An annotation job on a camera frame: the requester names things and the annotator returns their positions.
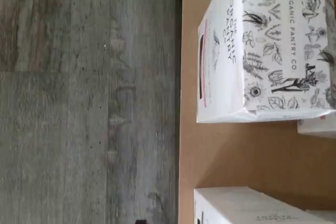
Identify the white box green strip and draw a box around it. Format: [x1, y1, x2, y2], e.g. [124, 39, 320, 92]
[193, 186, 336, 224]

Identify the white box pink strip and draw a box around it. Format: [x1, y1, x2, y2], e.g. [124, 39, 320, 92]
[298, 115, 336, 140]
[196, 0, 336, 124]

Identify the black metal shelf frame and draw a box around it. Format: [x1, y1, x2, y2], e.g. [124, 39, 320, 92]
[174, 0, 184, 224]

